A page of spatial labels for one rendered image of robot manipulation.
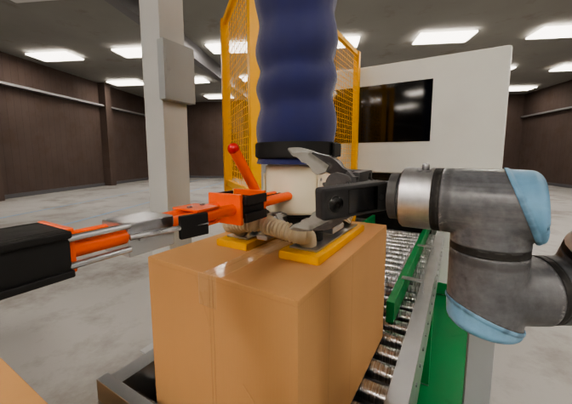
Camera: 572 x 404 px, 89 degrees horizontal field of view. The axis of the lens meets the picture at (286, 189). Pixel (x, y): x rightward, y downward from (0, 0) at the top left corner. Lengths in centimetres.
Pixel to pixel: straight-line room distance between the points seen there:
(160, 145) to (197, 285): 119
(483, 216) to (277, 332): 36
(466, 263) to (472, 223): 5
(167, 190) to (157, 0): 97
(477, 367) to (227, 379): 69
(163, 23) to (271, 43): 114
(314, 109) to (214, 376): 62
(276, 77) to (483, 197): 50
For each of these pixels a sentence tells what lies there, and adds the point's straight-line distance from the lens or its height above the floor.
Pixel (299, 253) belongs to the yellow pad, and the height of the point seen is 97.
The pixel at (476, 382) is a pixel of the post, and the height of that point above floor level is 56.
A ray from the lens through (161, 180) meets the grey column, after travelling 174.
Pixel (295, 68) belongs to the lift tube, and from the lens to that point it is 73.
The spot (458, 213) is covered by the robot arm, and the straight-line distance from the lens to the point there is 43.
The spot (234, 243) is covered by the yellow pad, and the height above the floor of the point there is 96.
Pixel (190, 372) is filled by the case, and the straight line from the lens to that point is 77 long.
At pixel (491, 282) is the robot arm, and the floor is 103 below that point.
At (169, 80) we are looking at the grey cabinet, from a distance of 171.
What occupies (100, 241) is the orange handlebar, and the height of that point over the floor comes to 108.
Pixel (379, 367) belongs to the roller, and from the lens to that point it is 106.
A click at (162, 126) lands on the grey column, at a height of 134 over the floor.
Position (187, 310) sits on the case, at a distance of 69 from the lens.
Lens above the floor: 118
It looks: 7 degrees down
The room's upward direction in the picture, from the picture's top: straight up
